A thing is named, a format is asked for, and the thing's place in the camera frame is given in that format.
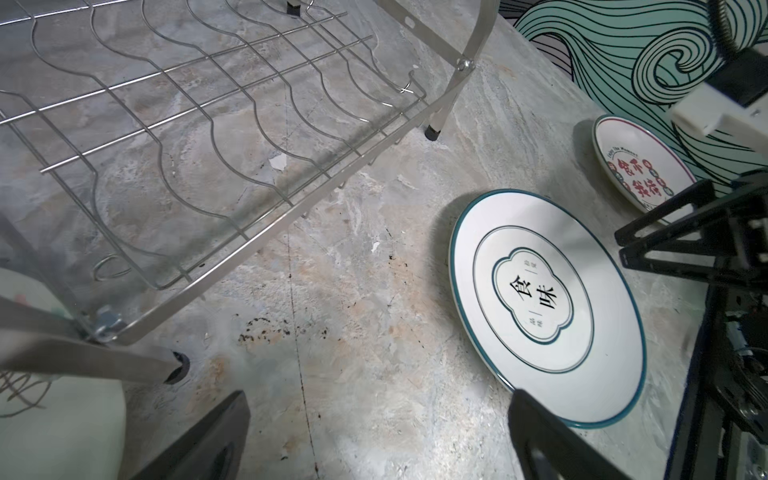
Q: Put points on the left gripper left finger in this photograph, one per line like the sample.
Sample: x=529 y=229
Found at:
x=211 y=449

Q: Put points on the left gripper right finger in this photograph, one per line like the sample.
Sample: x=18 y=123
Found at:
x=548 y=449

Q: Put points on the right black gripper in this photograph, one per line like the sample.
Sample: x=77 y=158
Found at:
x=721 y=429

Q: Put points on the white plate cloud emblem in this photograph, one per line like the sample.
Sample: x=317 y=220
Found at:
x=546 y=307

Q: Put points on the white plate red characters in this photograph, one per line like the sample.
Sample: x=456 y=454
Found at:
x=643 y=168

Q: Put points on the white plate black squiggle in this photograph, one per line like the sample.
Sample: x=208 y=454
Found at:
x=61 y=427

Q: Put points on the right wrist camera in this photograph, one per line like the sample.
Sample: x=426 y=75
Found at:
x=706 y=110

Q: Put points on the steel wire dish rack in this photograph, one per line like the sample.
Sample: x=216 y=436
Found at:
x=149 y=148

